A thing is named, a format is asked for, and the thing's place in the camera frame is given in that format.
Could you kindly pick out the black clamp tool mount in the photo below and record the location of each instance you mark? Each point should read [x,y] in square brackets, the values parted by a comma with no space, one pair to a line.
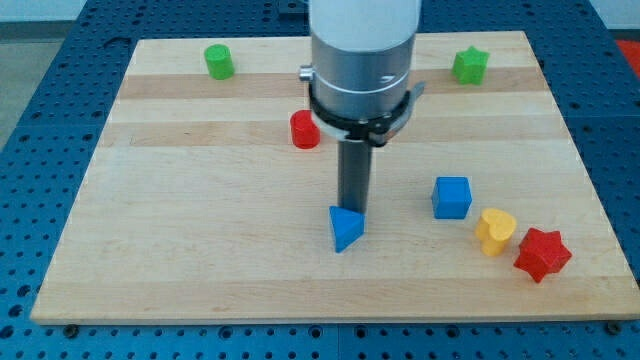
[377,131]

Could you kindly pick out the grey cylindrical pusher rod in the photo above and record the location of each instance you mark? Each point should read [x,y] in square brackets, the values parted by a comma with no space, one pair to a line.
[354,169]

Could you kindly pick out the blue triangle block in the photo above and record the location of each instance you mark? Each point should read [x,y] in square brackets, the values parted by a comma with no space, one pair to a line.
[347,227]

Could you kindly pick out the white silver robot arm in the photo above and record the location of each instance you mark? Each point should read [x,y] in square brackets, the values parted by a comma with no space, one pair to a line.
[361,56]

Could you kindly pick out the blue cube block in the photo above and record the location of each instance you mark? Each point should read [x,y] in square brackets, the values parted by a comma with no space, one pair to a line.
[451,198]

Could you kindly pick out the red cylinder block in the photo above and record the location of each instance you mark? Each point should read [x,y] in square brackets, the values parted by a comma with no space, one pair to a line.
[304,133]

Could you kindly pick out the green star block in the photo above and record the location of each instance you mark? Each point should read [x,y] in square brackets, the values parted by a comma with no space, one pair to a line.
[470,66]

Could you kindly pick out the wooden board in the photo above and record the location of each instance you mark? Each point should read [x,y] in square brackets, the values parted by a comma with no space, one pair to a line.
[196,208]

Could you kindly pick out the yellow heart block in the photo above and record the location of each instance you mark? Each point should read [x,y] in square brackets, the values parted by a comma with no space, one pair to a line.
[494,230]

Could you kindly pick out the green cylinder block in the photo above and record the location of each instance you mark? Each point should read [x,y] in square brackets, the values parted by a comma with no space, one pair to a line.
[219,62]

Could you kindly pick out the red star block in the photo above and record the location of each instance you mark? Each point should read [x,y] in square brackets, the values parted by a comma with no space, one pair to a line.
[542,253]

